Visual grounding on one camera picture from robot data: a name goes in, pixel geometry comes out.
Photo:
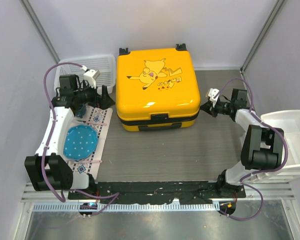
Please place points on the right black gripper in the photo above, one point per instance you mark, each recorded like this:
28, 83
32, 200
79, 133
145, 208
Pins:
209, 108

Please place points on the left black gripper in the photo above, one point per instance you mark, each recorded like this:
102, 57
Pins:
103, 102

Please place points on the yellow cartoon hard-shell suitcase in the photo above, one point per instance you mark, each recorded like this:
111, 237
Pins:
156, 89

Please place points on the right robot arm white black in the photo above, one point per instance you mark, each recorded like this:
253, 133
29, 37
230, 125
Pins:
152, 138

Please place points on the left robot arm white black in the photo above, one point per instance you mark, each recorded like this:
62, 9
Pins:
47, 168

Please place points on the patterned white placemat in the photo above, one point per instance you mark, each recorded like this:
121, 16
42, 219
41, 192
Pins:
92, 115

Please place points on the pink chopstick near cup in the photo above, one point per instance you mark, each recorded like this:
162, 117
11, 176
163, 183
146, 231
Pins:
97, 123

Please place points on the small blue cup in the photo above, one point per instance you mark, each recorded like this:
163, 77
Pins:
81, 111

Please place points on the white perforated plastic basket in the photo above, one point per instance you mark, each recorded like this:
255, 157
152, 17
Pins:
106, 64

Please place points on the blue dotted plate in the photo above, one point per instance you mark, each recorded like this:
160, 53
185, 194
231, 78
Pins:
80, 142

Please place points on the pink chopstick near edge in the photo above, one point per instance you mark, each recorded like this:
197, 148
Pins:
91, 162

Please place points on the white compartment organizer tray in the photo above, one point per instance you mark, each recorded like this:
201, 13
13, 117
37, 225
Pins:
270, 147

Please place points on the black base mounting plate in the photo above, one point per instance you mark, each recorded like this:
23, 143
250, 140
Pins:
164, 192

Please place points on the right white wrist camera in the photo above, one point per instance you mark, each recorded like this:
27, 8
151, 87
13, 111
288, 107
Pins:
212, 94

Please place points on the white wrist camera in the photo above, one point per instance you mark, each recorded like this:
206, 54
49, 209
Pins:
91, 77
212, 94

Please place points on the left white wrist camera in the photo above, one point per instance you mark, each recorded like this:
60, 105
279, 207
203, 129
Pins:
91, 77

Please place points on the aluminium rail frame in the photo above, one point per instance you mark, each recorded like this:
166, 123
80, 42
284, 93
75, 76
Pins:
86, 204

